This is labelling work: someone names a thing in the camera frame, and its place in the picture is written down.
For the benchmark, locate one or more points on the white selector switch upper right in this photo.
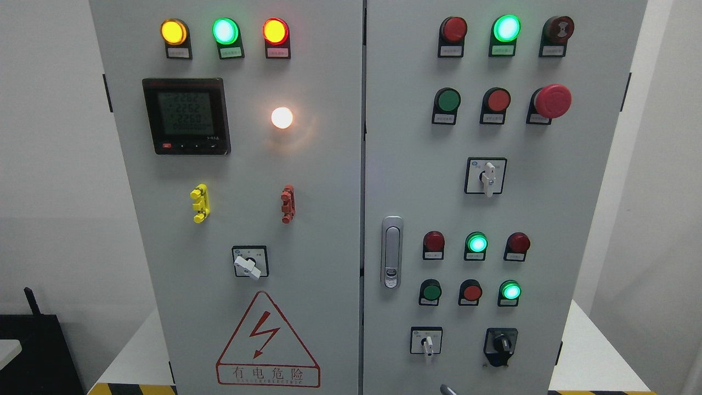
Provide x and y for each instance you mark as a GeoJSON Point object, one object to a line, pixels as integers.
{"type": "Point", "coordinates": [485, 175]}

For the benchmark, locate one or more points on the red electric hazard warning sign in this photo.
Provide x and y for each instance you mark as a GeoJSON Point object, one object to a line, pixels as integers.
{"type": "Point", "coordinates": [265, 350]}

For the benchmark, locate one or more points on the red emergency stop button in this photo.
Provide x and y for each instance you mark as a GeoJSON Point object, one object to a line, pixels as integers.
{"type": "Point", "coordinates": [547, 103]}

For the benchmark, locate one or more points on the yellow terminal clip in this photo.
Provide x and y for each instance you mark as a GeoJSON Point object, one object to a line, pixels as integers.
{"type": "Point", "coordinates": [200, 205]}

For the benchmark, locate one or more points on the grey cabinet door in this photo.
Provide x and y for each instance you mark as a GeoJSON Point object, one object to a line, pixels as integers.
{"type": "Point", "coordinates": [314, 261]}
{"type": "Point", "coordinates": [417, 171]}

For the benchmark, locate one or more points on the green push button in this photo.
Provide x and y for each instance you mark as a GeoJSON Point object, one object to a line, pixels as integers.
{"type": "Point", "coordinates": [430, 293]}
{"type": "Point", "coordinates": [445, 106]}

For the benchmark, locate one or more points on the green lit indicator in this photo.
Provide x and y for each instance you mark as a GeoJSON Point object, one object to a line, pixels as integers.
{"type": "Point", "coordinates": [509, 293]}
{"type": "Point", "coordinates": [475, 247]}

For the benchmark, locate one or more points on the dark red indicator light right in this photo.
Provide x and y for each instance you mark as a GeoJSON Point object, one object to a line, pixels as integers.
{"type": "Point", "coordinates": [517, 246]}

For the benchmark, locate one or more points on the white selector switch left door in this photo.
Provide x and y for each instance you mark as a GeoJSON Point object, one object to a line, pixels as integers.
{"type": "Point", "coordinates": [250, 261]}

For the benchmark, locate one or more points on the green indicator light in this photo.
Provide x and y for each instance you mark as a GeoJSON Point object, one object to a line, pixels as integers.
{"type": "Point", "coordinates": [227, 35]}
{"type": "Point", "coordinates": [504, 34]}

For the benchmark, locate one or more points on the red push button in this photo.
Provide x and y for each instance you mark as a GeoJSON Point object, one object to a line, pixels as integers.
{"type": "Point", "coordinates": [495, 102]}
{"type": "Point", "coordinates": [470, 293]}

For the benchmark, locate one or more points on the red terminal clip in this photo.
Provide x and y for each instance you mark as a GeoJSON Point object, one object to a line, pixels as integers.
{"type": "Point", "coordinates": [288, 203]}

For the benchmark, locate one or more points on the dark red indicator light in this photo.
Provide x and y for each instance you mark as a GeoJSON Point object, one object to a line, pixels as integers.
{"type": "Point", "coordinates": [517, 246]}
{"type": "Point", "coordinates": [433, 245]}

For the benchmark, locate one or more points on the white selector switch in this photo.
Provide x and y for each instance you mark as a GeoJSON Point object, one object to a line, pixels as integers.
{"type": "Point", "coordinates": [426, 341]}
{"type": "Point", "coordinates": [485, 175]}

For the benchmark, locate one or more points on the grey left cabinet door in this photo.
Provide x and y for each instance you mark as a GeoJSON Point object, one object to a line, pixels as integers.
{"type": "Point", "coordinates": [314, 261]}

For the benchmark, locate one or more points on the red push button upper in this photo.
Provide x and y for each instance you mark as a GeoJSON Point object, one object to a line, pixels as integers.
{"type": "Point", "coordinates": [495, 102]}

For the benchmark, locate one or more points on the green push button lower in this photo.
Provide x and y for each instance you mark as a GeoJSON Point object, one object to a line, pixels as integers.
{"type": "Point", "coordinates": [430, 293]}

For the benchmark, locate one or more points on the green push button upper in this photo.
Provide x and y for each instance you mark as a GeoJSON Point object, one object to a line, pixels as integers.
{"type": "Point", "coordinates": [445, 106]}

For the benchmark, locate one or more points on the silver door handle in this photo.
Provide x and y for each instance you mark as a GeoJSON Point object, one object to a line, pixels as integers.
{"type": "Point", "coordinates": [391, 251]}

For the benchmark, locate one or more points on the red indicator light top right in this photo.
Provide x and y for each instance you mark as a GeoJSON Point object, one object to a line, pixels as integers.
{"type": "Point", "coordinates": [452, 35]}

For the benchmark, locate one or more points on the red lit indicator light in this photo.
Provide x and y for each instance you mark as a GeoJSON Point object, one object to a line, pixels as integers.
{"type": "Point", "coordinates": [276, 34]}

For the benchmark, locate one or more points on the white selector switch lower right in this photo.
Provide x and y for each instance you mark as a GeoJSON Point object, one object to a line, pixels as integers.
{"type": "Point", "coordinates": [426, 341]}

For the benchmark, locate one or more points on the dark red buzzer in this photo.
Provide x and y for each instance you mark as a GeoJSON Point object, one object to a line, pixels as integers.
{"type": "Point", "coordinates": [555, 36]}

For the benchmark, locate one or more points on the green indicator light top right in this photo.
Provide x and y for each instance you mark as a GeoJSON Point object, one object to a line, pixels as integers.
{"type": "Point", "coordinates": [504, 34]}

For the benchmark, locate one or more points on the dark red indicator light left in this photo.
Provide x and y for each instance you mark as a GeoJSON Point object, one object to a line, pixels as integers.
{"type": "Point", "coordinates": [433, 245]}

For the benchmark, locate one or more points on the grey right cabinet door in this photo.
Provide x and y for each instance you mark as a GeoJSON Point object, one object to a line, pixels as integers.
{"type": "Point", "coordinates": [417, 171]}

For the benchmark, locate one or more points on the green lit indicator middle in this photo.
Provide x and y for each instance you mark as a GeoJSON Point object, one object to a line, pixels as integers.
{"type": "Point", "coordinates": [475, 247]}

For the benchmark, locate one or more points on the green lit indicator lower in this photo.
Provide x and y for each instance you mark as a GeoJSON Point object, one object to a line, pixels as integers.
{"type": "Point", "coordinates": [509, 293]}

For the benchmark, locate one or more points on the black digital power meter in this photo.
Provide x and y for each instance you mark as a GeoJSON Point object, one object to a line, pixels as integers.
{"type": "Point", "coordinates": [187, 116]}

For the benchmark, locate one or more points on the black rotary selector switch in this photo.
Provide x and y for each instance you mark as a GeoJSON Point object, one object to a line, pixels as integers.
{"type": "Point", "coordinates": [499, 345]}

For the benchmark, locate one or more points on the black box with antenna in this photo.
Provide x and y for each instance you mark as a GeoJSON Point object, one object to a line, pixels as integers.
{"type": "Point", "coordinates": [44, 365]}

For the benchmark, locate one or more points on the red push button lower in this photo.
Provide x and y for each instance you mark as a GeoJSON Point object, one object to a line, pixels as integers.
{"type": "Point", "coordinates": [470, 293]}

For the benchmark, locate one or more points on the yellow indicator light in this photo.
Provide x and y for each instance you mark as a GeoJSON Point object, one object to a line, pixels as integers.
{"type": "Point", "coordinates": [176, 35]}

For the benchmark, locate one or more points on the white lit indicator lamp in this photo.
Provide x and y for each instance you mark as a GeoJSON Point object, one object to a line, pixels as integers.
{"type": "Point", "coordinates": [282, 117]}

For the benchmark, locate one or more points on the green indicator light top left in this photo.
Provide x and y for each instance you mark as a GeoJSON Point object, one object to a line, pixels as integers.
{"type": "Point", "coordinates": [227, 35]}

